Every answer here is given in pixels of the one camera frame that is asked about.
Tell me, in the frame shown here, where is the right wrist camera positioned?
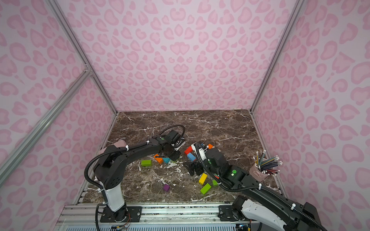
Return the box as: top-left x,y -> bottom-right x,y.
194,142 -> 207,161

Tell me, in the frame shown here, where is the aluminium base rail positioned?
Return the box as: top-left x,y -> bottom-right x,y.
53,202 -> 307,231

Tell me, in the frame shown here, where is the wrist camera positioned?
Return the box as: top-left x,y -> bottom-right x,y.
194,142 -> 207,161
176,137 -> 186,148

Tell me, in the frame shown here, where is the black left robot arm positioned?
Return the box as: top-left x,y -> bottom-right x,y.
84,125 -> 186,221

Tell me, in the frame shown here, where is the green block bottom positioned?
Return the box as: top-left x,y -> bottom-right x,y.
200,183 -> 211,195

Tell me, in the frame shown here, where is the light blue block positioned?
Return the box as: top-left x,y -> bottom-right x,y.
187,153 -> 196,162

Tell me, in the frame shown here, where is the purple cube block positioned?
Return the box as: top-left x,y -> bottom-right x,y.
163,184 -> 171,192

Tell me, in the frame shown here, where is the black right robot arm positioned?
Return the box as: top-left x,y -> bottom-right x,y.
184,142 -> 325,231

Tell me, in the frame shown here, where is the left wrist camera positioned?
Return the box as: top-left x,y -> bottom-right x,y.
176,137 -> 186,148

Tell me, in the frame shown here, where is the red block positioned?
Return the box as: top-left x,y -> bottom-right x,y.
184,146 -> 193,155

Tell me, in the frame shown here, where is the pink pencil case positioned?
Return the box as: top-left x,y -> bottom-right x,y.
98,140 -> 127,155

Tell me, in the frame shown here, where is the yellow block centre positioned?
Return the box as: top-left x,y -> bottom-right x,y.
198,173 -> 208,185

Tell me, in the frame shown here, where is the bundle of pencils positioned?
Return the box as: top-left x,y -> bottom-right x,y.
253,150 -> 283,176

